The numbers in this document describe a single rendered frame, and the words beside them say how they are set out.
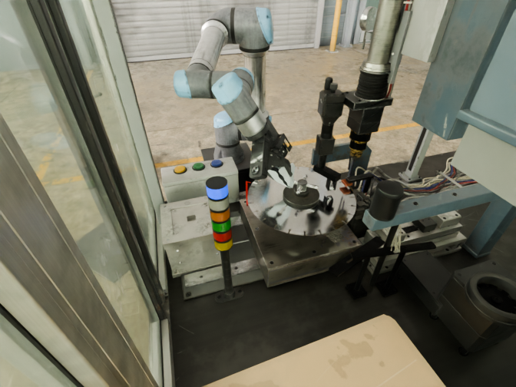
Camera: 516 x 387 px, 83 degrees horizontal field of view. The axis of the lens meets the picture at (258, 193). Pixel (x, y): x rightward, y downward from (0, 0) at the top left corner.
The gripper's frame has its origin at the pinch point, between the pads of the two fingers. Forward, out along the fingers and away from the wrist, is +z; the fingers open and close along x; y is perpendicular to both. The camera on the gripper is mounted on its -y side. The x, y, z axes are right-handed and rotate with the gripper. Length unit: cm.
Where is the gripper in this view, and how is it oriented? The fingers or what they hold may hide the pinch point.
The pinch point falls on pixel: (289, 186)
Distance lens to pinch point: 88.2
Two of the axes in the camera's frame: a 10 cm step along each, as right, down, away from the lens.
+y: 3.8, -7.2, 5.8
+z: 5.3, 6.8, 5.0
